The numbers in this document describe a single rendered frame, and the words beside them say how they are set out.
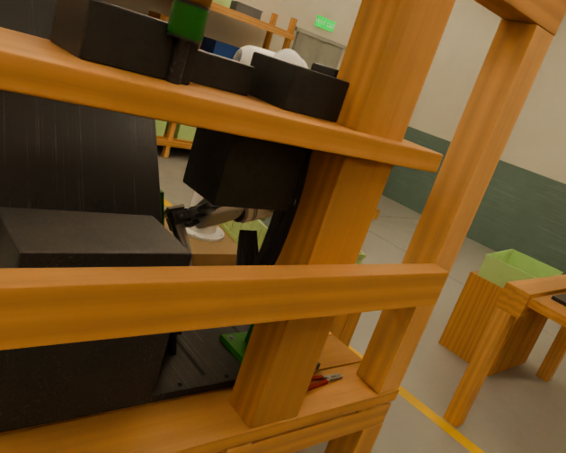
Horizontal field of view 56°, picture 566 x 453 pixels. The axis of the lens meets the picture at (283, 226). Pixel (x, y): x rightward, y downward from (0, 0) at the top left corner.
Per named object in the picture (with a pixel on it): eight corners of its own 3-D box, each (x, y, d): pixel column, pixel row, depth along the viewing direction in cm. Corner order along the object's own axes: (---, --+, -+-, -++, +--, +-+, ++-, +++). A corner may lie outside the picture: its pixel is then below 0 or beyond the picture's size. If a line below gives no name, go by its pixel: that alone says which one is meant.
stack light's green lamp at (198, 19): (159, 31, 72) (166, -3, 71) (190, 41, 75) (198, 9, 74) (175, 37, 69) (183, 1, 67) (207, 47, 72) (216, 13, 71)
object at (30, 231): (-33, 368, 100) (-7, 204, 91) (119, 350, 120) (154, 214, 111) (-14, 435, 88) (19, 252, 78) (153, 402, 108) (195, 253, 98)
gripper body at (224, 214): (226, 200, 133) (186, 208, 127) (243, 183, 125) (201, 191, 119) (236, 227, 132) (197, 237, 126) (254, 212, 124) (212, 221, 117)
